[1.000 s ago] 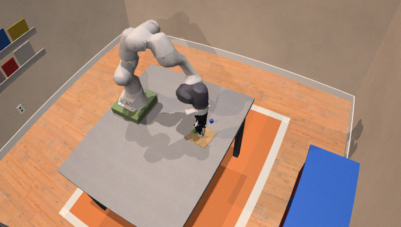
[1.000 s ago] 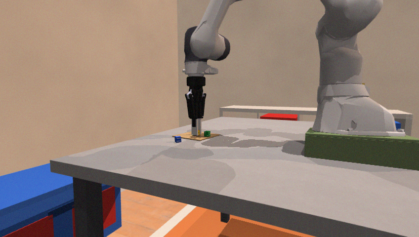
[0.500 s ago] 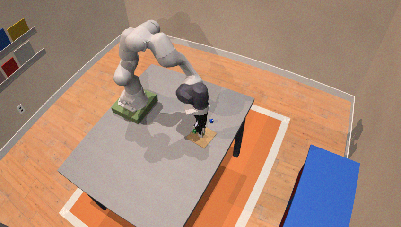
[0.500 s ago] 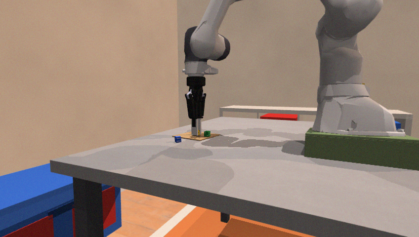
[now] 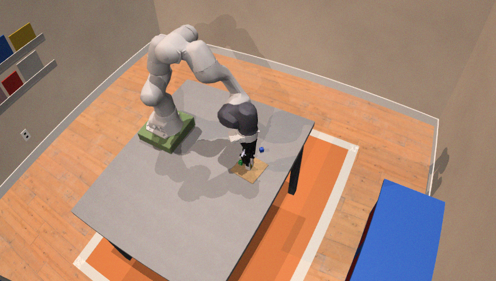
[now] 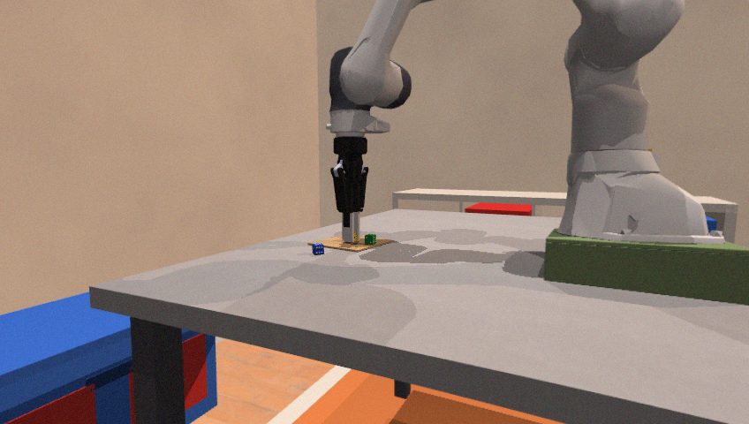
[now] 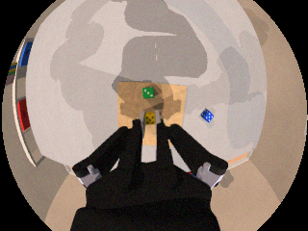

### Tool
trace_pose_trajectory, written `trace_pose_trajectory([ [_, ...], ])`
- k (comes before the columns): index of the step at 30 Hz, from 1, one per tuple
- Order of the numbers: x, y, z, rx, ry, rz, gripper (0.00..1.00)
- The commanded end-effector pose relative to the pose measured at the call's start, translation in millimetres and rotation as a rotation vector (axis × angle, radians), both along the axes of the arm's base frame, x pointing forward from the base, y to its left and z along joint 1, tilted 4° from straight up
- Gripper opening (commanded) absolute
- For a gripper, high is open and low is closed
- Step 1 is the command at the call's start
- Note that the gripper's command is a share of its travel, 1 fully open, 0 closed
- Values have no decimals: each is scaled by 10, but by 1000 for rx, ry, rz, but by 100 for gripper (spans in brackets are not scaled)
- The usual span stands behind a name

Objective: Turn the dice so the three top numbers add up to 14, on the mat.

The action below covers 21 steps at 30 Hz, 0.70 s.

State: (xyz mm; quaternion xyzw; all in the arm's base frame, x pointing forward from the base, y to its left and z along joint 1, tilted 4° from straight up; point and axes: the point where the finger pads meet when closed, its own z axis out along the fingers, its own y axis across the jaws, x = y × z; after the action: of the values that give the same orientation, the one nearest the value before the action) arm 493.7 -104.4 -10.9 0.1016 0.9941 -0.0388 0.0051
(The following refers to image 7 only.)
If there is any tan square mat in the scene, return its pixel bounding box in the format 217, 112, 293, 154
117, 82, 187, 145

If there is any yellow die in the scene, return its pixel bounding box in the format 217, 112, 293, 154
144, 113, 155, 125

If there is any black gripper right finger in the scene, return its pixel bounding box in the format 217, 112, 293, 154
155, 111, 228, 194

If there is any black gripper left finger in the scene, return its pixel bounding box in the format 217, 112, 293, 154
72, 111, 145, 194

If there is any green die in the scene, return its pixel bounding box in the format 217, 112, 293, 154
142, 87, 154, 99

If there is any blue die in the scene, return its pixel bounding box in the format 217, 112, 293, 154
201, 109, 214, 122

